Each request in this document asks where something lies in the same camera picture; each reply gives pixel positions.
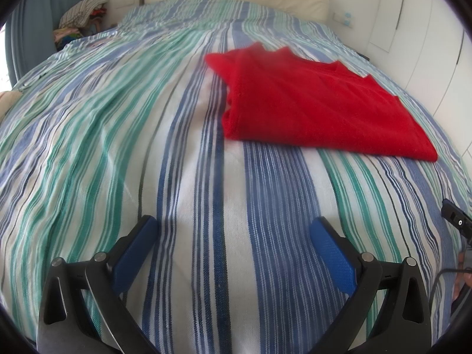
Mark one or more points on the pile of clothes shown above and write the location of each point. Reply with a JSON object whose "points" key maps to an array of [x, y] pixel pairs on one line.
{"points": [[79, 18]]}

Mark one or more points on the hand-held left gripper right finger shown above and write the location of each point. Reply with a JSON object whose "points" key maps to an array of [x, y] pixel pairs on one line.
{"points": [[332, 254]]}

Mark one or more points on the striped bed sheet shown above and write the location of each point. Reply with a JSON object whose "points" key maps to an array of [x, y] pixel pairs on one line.
{"points": [[110, 136]]}

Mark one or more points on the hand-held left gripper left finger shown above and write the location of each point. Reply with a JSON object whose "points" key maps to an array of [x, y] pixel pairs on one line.
{"points": [[134, 254]]}

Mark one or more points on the wall socket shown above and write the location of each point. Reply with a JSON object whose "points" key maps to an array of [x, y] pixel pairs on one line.
{"points": [[344, 19]]}

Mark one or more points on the white wardrobe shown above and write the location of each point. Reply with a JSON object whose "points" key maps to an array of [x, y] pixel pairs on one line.
{"points": [[424, 44]]}

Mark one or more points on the blue curtain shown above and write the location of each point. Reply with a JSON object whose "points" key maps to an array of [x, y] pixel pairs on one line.
{"points": [[37, 14]]}

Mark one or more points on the red knit sweater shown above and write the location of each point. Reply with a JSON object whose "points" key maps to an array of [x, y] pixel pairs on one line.
{"points": [[313, 107]]}

